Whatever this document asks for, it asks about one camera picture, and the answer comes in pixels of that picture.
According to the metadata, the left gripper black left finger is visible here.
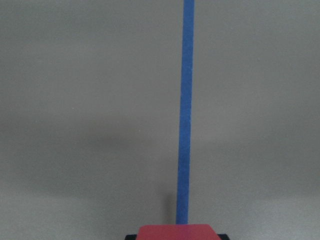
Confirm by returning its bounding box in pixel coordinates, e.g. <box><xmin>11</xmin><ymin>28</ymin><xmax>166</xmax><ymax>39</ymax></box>
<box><xmin>124</xmin><ymin>234</ymin><xmax>137</xmax><ymax>240</ymax></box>

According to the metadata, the red block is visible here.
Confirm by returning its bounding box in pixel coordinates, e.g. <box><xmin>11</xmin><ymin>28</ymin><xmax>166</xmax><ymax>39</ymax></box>
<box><xmin>136</xmin><ymin>224</ymin><xmax>221</xmax><ymax>240</ymax></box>

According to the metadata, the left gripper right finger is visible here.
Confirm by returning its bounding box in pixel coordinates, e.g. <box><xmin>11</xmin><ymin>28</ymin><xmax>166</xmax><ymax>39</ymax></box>
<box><xmin>218</xmin><ymin>233</ymin><xmax>229</xmax><ymax>240</ymax></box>

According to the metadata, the brown paper table cover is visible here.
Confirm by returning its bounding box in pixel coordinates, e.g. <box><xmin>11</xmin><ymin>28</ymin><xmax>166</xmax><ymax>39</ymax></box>
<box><xmin>0</xmin><ymin>0</ymin><xmax>320</xmax><ymax>240</ymax></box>

